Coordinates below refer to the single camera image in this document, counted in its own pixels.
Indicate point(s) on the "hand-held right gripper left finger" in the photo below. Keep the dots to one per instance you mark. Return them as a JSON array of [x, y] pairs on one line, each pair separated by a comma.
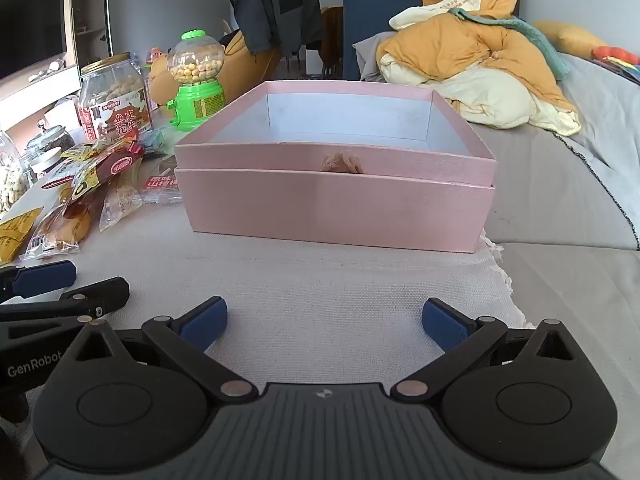
[[202, 325]]

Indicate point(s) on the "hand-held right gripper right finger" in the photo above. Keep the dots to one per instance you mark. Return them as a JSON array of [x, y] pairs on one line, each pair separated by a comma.
[[445, 325]]

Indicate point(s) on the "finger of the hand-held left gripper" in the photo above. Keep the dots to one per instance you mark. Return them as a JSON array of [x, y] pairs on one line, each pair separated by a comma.
[[45, 278], [100, 296]]

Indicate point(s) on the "pink cardboard box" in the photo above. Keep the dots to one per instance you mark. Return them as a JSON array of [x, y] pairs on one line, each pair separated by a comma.
[[350, 160]]

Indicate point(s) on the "clear bread packet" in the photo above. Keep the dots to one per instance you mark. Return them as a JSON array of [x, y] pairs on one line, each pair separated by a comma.
[[65, 232]]

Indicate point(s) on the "large yellow snack packet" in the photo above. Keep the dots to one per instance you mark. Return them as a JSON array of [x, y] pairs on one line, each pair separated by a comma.
[[15, 235]]

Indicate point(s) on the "clear packet of flakes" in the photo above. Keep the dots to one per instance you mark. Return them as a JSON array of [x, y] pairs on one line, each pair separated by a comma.
[[120, 205]]

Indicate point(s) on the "glass jar of nuts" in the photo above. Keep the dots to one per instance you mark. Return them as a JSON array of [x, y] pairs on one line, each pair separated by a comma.
[[7, 180]]

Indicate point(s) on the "cream woven cloth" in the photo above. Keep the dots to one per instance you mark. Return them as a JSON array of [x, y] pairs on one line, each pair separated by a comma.
[[310, 280]]

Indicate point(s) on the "white red-print snack packet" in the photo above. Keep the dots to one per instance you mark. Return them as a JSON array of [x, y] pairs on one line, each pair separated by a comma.
[[160, 185]]

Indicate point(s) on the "small yellow snack packet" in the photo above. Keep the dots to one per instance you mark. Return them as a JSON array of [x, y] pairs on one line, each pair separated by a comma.
[[82, 152]]

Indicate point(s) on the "red snack packet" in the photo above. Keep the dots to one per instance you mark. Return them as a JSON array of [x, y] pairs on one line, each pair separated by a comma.
[[117, 165]]

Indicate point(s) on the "glass jar with dark contents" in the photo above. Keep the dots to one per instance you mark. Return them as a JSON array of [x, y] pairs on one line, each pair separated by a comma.
[[50, 142]]

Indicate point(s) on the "pale green snack packet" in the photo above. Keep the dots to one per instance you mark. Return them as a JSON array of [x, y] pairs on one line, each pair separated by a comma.
[[160, 140]]

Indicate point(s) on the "grey sofa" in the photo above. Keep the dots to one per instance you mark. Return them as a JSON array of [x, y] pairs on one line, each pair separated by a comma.
[[550, 190]]

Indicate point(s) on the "pink ribbon flower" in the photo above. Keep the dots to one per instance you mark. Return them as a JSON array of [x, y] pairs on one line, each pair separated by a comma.
[[341, 163]]

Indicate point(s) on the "peanut jar with gold lid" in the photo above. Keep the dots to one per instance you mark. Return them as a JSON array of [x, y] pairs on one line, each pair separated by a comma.
[[112, 95]]

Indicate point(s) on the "green gumball machine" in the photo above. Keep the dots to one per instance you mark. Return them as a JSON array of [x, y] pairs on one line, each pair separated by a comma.
[[197, 100]]

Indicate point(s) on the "small pink toy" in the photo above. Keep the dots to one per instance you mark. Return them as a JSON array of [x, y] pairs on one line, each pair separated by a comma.
[[156, 54]]

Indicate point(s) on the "orange lounge chair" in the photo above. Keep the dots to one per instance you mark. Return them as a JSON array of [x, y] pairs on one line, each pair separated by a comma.
[[245, 65]]

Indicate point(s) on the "black television screen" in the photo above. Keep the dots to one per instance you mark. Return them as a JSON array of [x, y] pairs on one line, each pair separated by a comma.
[[25, 15]]

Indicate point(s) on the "white display shelf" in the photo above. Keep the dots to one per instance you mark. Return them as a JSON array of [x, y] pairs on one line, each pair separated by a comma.
[[87, 10]]

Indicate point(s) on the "yellow and cream duvet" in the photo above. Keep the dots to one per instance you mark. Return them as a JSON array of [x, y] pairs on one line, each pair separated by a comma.
[[450, 45]]

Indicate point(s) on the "teal knitted cloth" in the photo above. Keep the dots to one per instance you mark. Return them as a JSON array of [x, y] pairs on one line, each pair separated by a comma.
[[542, 45]]

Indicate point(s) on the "brown wooden chair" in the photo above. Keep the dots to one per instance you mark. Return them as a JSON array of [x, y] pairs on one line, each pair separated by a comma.
[[331, 35]]

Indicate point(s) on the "dark blue cabinet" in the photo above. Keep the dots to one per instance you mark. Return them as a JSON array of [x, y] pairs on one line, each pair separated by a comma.
[[370, 20]]

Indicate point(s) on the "yellow pillow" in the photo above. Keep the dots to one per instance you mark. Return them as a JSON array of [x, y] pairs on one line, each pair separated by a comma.
[[570, 35]]

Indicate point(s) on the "pile of colourful toys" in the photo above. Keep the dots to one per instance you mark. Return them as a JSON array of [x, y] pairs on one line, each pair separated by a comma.
[[615, 55]]

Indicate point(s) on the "dark grey jacket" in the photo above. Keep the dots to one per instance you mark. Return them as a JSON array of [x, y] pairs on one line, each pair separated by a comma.
[[270, 5]]

